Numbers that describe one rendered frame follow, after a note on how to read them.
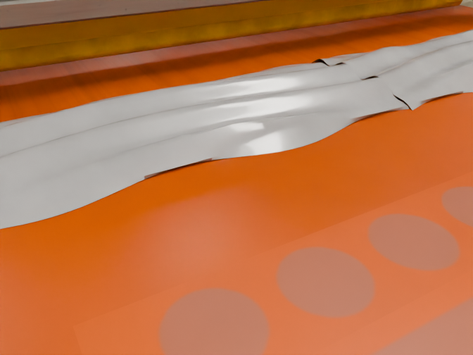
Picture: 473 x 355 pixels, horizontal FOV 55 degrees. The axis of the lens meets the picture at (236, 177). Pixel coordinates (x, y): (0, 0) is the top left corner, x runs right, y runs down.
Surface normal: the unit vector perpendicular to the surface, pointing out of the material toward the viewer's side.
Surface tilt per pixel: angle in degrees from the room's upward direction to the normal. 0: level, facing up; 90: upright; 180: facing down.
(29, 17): 90
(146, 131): 28
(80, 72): 0
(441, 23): 0
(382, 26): 0
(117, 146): 19
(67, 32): 90
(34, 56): 90
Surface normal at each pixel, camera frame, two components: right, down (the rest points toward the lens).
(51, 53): 0.50, 0.46
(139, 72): 0.00, -0.85
